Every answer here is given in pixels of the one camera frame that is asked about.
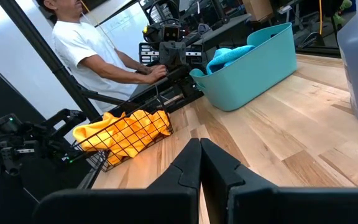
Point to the dark background desk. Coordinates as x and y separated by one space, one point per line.
222 28

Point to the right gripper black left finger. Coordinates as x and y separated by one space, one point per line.
172 199

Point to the brown cardboard box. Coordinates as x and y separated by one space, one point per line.
258 9

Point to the black metal frame post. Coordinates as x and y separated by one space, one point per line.
51 62

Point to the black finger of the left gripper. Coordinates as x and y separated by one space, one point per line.
179 56
166 56

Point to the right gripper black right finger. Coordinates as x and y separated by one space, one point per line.
247 202

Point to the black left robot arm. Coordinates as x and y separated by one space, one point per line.
179 84

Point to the person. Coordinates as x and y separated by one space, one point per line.
82 46

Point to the teal plastic basket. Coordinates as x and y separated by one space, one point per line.
247 81

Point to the green plush toy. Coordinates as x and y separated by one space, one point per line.
342 12

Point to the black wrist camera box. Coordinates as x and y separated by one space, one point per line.
171 32

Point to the orange microfiber towel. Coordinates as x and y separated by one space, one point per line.
92 132
141 130

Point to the blue microfiber towel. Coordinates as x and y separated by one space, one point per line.
228 56

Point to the person's hand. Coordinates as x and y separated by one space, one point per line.
157 74

